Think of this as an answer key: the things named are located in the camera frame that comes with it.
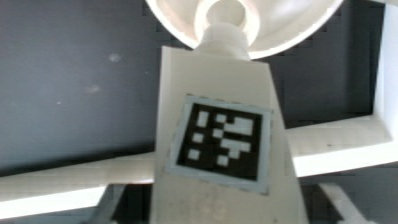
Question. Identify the white round stool seat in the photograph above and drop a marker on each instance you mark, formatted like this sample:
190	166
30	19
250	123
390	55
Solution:
275	21

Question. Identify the white obstacle frame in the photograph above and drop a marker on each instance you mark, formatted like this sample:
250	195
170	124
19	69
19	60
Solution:
334	146

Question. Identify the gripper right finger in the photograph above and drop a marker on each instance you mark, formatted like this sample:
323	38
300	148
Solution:
328	205

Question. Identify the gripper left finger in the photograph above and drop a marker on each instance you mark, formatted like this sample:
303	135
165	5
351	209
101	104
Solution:
124	205

